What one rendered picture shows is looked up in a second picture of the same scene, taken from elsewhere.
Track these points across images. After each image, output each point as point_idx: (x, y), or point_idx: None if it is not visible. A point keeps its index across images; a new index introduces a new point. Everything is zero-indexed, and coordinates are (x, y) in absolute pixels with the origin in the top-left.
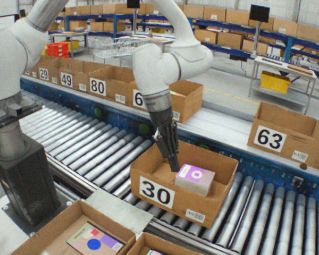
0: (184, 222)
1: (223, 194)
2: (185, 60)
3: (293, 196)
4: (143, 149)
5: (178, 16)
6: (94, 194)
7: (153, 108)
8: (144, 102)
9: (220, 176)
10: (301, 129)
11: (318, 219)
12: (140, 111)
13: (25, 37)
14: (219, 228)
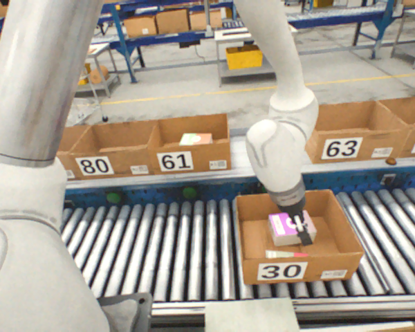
0: (323, 286)
1: (358, 240)
2: (308, 125)
3: (391, 196)
4: (203, 215)
5: (297, 63)
6: (209, 317)
7: (292, 200)
8: (277, 198)
9: (310, 210)
10: (355, 117)
11: None
12: (176, 175)
13: (28, 200)
14: None
